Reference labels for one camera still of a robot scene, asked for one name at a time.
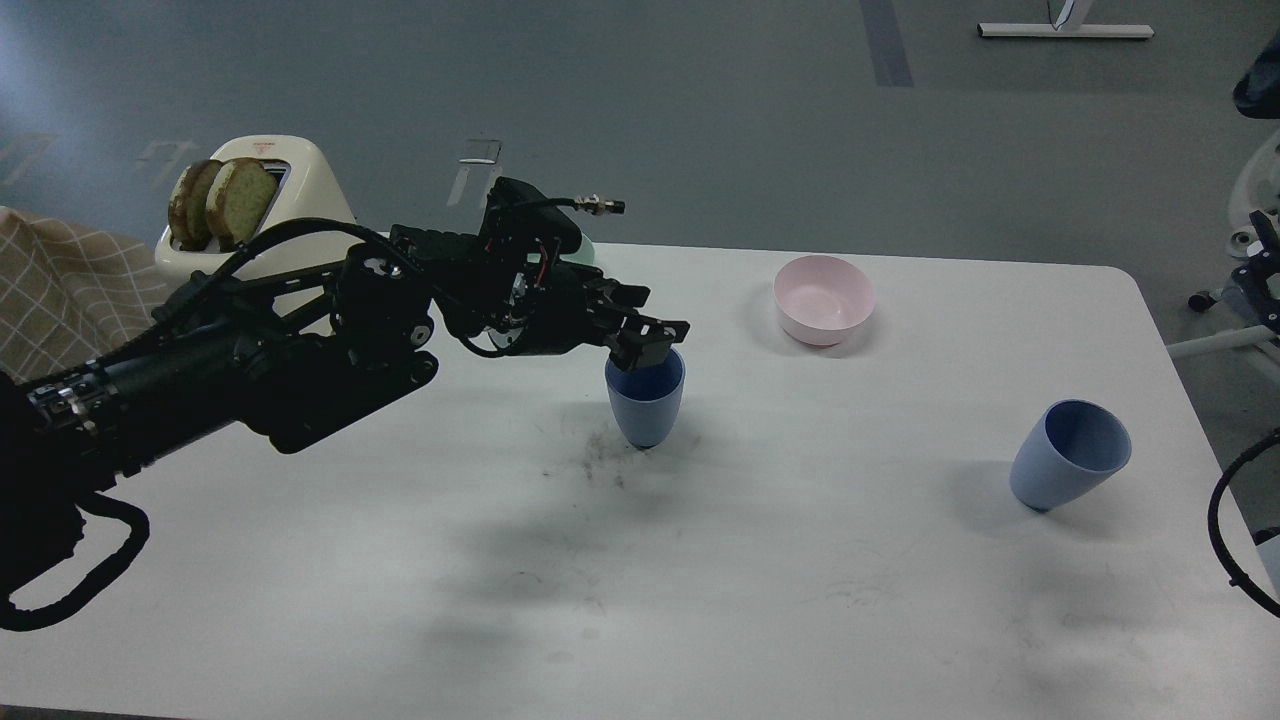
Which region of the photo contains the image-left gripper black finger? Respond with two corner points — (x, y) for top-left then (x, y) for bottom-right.
(585, 278), (652, 309)
(605, 314), (691, 372)

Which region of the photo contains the black Robotiq gripper body image-left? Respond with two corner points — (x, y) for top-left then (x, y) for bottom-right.
(490, 263), (622, 357)

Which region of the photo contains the blue cup starting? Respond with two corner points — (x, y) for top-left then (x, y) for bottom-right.
(1009, 398), (1133, 512)
(604, 348), (686, 450)

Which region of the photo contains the black robot arm image-left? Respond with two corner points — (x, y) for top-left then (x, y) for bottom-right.
(1, 177), (690, 632)

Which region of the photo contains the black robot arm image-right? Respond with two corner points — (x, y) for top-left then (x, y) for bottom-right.
(1204, 428), (1279, 619)

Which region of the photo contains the green bowl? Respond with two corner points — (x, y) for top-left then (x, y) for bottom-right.
(564, 233), (596, 266)

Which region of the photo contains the pink bowl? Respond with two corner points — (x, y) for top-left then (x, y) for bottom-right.
(771, 255), (877, 347)

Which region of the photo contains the cream toaster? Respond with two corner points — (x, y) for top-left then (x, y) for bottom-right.
(154, 135), (355, 287)

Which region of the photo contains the toast slice right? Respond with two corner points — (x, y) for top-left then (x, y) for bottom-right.
(205, 158), (278, 252)

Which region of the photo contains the toast slice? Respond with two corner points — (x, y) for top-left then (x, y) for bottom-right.
(205, 158), (278, 252)
(166, 159), (223, 252)

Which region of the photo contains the toast slice left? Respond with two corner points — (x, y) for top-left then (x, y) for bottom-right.
(166, 159), (223, 252)

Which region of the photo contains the beige checkered cloth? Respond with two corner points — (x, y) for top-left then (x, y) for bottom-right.
(1, 208), (172, 382)

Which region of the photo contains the white desk leg base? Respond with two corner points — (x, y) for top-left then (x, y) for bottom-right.
(975, 1), (1155, 41)

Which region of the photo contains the white office chair base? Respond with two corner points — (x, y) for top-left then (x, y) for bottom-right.
(1166, 128), (1279, 365)

